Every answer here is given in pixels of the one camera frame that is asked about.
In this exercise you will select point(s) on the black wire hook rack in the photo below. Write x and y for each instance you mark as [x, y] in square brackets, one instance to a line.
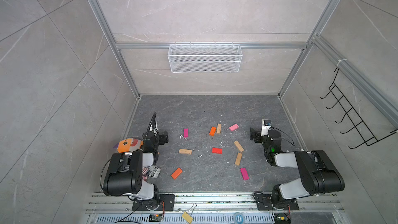
[352, 115]

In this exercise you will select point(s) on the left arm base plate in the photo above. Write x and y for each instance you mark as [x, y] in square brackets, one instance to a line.
[168, 202]

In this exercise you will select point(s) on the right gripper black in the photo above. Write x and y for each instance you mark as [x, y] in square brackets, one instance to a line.
[258, 136]

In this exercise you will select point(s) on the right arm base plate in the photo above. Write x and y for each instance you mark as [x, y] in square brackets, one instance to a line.
[268, 202]

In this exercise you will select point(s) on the wooden block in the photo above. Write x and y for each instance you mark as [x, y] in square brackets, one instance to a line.
[238, 146]
[218, 131]
[185, 151]
[238, 159]

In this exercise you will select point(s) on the orange plush toy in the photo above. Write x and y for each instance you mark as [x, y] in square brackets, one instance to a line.
[130, 144]

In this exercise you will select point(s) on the orange block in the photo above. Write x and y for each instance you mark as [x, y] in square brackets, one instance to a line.
[176, 173]
[212, 131]

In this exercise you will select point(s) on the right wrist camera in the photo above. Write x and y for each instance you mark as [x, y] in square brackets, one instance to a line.
[266, 125]

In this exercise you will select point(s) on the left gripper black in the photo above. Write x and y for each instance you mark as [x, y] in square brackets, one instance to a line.
[161, 138]

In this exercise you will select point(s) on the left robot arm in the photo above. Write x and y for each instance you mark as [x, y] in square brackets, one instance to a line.
[126, 168]

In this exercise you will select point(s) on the tape roll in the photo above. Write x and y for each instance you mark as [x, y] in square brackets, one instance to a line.
[238, 218]

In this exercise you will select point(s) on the yellow tag with clip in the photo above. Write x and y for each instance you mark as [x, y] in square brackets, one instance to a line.
[187, 214]

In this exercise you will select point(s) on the light pink block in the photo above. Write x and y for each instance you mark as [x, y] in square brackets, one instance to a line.
[233, 127]

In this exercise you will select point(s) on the magenta block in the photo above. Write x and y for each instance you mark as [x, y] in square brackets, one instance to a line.
[244, 174]
[186, 132]

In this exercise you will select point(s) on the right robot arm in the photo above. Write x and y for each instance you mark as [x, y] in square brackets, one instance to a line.
[317, 173]

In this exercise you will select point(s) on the white wire mesh basket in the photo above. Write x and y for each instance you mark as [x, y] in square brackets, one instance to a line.
[205, 58]

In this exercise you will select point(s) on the red block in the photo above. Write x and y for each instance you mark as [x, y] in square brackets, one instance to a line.
[217, 150]

